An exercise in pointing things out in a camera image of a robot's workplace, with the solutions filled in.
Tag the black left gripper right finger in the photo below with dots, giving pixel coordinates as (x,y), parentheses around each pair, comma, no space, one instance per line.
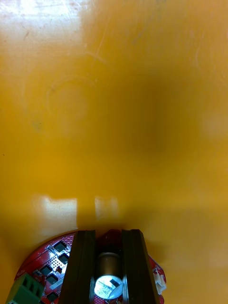
(137,273)

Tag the round red circuit board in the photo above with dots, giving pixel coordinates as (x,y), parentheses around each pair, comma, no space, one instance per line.
(47,261)

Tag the yellow-orange plastic bin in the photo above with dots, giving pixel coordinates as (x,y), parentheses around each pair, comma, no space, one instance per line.
(118,118)

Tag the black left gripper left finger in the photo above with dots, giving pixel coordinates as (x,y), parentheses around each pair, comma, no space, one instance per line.
(78,273)

